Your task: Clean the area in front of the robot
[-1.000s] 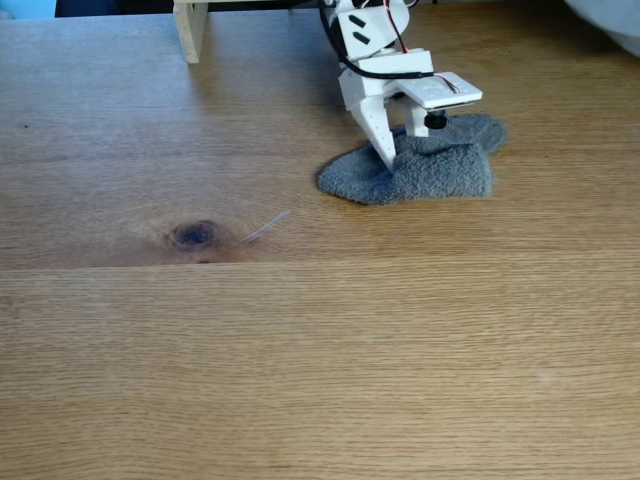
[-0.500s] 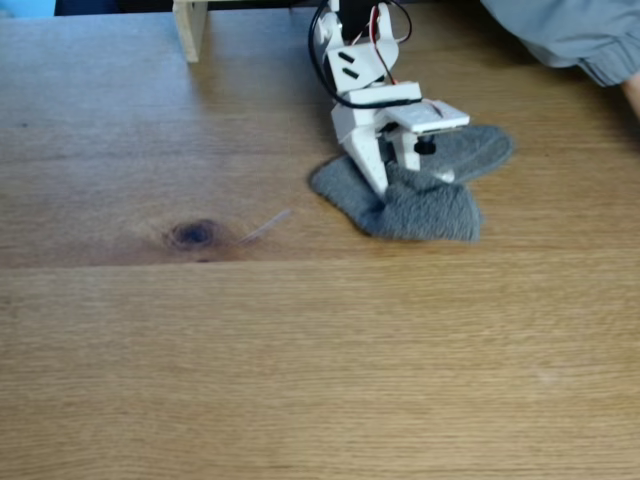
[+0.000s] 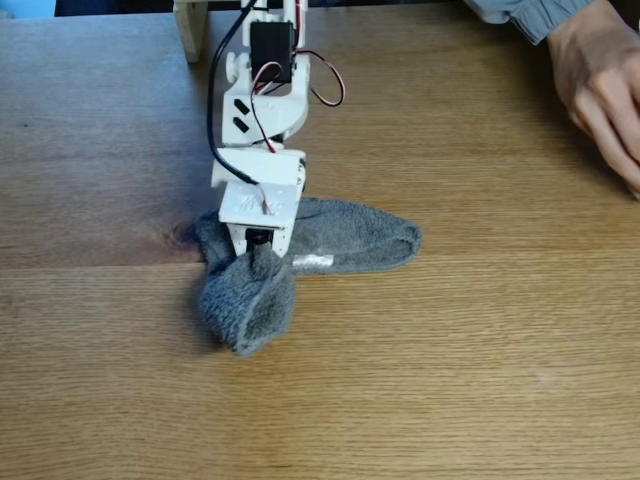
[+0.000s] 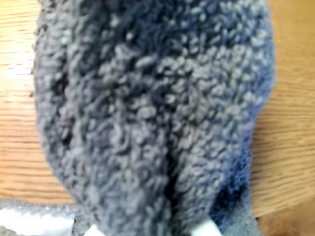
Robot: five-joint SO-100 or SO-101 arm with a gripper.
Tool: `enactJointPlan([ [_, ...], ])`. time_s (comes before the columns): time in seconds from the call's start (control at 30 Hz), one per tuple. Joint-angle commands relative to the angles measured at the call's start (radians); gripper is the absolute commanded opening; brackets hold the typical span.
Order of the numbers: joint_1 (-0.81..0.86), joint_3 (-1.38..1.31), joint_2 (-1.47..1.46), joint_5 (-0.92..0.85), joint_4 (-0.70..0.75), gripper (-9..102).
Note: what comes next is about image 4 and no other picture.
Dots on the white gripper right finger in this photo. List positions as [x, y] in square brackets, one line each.
[205, 228]

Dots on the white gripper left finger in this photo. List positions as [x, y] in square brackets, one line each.
[94, 231]

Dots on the grey terry cleaning cloth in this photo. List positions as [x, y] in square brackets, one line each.
[147, 98]

